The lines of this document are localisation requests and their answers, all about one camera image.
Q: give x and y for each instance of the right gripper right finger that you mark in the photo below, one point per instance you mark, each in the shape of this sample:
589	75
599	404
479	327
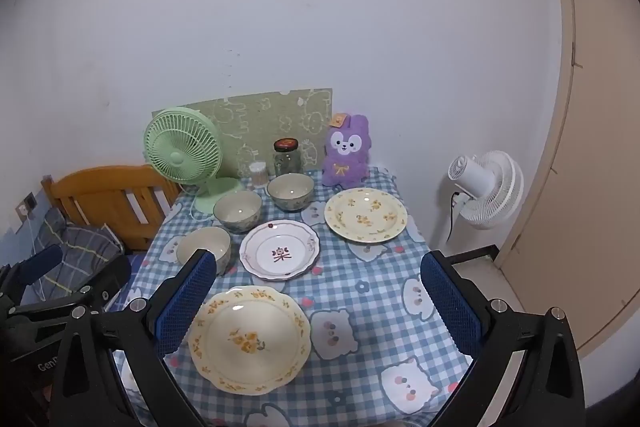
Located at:
548	388

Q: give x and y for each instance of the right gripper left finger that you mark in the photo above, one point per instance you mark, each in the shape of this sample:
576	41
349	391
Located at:
87	389

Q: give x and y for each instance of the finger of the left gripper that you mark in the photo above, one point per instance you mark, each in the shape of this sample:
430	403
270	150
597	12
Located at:
31	269

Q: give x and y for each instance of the scalloped yellow flower plate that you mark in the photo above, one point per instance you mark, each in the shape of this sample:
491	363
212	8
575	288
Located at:
249	340

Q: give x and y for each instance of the ceramic bowl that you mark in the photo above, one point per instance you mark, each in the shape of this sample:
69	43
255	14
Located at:
212	239
239	212
291	191

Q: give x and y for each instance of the white plate red pattern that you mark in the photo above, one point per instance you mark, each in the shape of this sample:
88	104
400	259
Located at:
279	250

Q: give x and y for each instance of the beaded yellow flower plate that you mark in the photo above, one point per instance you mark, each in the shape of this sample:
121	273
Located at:
366	215

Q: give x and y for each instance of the grey plaid pillow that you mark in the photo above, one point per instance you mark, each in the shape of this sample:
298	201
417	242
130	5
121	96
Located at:
85	250

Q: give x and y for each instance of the wooden bed headboard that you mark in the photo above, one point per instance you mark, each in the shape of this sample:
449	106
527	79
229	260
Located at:
124	198

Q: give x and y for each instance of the blue checkered tablecloth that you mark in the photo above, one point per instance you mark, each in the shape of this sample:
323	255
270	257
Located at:
381	354

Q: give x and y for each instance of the green desk fan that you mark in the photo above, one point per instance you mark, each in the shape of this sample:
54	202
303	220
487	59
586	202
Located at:
183	146

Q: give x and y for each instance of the toothpick container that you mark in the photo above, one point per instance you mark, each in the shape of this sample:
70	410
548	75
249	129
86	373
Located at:
259	174

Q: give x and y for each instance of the white floor fan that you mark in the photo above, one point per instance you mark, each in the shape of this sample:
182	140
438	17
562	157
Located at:
489	189

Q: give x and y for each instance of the glass jar black lid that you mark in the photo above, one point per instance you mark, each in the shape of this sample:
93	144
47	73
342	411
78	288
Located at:
286	157

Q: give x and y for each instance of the purple plush bunny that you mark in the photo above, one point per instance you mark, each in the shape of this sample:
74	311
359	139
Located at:
348	144

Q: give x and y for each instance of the wall power socket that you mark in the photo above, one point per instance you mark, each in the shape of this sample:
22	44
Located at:
26	207

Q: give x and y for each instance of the green cartoon wall mat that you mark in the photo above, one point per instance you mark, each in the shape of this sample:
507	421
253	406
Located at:
248	125

